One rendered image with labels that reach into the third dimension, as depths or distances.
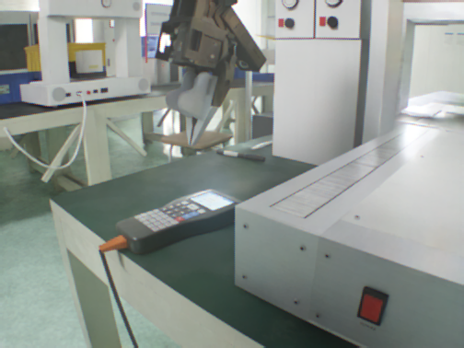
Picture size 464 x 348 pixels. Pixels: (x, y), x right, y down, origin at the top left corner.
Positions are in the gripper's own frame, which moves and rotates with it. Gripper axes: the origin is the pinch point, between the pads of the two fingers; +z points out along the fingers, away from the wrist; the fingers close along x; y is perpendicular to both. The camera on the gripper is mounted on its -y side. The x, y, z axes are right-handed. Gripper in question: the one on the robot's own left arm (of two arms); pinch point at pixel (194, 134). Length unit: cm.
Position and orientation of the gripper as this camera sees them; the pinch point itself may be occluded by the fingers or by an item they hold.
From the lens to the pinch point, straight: 48.7
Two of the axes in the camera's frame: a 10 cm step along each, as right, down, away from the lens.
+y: -7.1, -0.3, -7.1
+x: 6.8, 2.4, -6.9
